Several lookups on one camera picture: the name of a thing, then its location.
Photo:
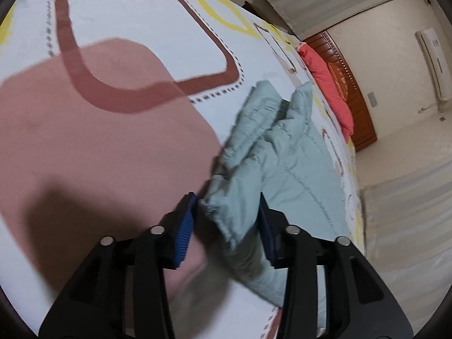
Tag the grey wall socket panel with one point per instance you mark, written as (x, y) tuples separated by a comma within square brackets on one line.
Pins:
[(372, 100)]

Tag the white wall air conditioner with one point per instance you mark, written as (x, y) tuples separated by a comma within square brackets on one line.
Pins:
[(436, 63)]

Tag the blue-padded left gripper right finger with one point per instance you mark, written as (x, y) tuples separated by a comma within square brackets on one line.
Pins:
[(272, 225)]

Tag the coral red pillow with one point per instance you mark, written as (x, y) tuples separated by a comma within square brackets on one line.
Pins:
[(324, 80)]

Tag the light green puffer jacket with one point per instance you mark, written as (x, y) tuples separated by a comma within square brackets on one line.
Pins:
[(274, 152)]

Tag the brown wooden headboard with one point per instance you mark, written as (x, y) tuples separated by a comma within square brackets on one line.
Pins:
[(364, 130)]

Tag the patterned white bed sheet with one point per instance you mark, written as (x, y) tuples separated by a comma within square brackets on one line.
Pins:
[(112, 110)]

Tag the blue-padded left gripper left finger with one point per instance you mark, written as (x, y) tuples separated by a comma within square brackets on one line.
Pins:
[(179, 229)]

